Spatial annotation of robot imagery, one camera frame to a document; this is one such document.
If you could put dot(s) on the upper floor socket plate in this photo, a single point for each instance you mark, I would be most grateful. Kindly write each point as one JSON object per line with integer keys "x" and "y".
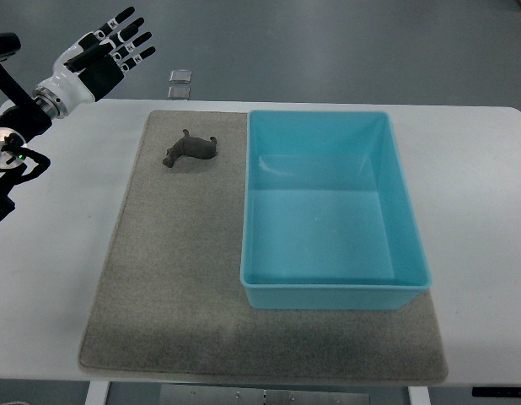
{"x": 180, "y": 76}

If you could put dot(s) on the white right table leg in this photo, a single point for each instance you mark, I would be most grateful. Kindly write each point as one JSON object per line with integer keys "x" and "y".
{"x": 419, "y": 395}

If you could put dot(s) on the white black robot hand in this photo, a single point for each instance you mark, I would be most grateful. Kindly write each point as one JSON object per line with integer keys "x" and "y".
{"x": 94, "y": 65}

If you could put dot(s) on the grey felt mat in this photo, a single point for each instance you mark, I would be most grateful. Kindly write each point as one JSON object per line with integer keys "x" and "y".
{"x": 170, "y": 302}

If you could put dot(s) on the blue plastic box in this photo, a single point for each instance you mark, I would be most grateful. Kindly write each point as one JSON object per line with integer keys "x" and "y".
{"x": 328, "y": 221}

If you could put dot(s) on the metal table crossbar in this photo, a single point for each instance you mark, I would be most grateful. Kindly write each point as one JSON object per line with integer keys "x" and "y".
{"x": 185, "y": 394}

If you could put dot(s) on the white table leg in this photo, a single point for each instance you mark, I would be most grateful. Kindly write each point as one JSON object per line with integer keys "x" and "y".
{"x": 419, "y": 395}
{"x": 97, "y": 393}

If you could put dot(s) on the black table control panel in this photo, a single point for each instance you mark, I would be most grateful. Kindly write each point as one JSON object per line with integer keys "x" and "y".
{"x": 496, "y": 391}

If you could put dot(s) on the white left table leg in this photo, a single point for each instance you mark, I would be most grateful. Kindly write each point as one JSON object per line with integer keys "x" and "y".
{"x": 97, "y": 393}

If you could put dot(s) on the brown toy hippo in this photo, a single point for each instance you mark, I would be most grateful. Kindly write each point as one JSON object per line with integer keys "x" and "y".
{"x": 190, "y": 146}

